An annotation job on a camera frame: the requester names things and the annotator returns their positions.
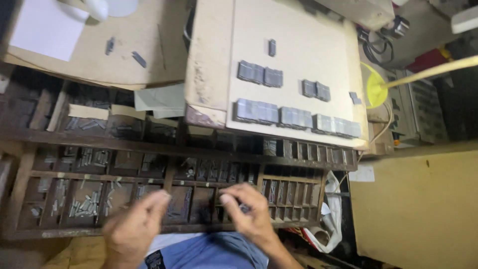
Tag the person's left hand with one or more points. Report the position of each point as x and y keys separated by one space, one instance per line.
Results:
x=129 y=231

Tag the person's right hand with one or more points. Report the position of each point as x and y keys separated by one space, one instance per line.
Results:
x=254 y=216

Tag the person's left fingers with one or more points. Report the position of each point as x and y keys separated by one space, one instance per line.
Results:
x=158 y=201

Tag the small metal type piece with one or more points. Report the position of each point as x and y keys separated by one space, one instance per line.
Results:
x=244 y=208

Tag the dark wooden type case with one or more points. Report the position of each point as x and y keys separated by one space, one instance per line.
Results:
x=149 y=164

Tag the person's white shirt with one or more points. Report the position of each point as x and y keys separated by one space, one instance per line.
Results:
x=170 y=241

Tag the heap of silver type pieces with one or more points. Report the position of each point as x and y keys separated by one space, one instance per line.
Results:
x=87 y=203

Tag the person's blue shorts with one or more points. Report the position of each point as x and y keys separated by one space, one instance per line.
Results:
x=209 y=252

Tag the beige paper card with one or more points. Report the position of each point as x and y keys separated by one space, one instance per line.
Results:
x=128 y=111
x=88 y=112

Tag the folded grey-green paper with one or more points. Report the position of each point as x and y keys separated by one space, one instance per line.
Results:
x=160 y=101

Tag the long metal type block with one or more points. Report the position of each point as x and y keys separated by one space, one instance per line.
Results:
x=296 y=118
x=256 y=111
x=347 y=128

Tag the loose dark metal slug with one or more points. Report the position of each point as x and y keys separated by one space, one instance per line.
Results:
x=139 y=59
x=110 y=46

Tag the grey metal type block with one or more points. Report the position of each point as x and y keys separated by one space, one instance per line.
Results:
x=273 y=77
x=251 y=72
x=323 y=123
x=309 y=88
x=323 y=92

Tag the brown cardboard sheet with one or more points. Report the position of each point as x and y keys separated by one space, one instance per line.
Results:
x=123 y=33

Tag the white plastic bag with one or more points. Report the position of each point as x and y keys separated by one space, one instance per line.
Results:
x=330 y=220

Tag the single upright metal type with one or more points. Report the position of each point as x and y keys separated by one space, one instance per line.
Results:
x=272 y=47

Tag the beige cardboard board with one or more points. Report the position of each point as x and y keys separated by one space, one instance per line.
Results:
x=298 y=59

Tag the white plastic jug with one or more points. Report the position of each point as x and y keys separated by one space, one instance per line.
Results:
x=99 y=7

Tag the white paper label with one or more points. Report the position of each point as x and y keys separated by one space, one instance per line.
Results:
x=361 y=173

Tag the white paper sheet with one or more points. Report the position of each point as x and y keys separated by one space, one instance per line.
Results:
x=46 y=28

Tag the tiny metal type block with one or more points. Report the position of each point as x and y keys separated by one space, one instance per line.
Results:
x=355 y=98

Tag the yellow plastic funnel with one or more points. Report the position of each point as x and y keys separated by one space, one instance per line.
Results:
x=373 y=87

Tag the yellow wooden cabinet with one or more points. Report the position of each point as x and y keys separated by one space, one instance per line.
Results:
x=414 y=209

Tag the beige box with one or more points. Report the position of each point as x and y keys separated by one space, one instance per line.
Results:
x=358 y=11

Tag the grey metal machine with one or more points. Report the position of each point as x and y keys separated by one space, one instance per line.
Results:
x=420 y=108

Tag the small metal motor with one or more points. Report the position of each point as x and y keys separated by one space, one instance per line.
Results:
x=399 y=26

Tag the pale wooden stick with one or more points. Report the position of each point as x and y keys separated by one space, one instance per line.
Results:
x=429 y=71

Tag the red container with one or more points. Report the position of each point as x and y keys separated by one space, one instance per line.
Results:
x=425 y=60

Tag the white plastic box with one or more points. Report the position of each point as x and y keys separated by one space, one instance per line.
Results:
x=465 y=20

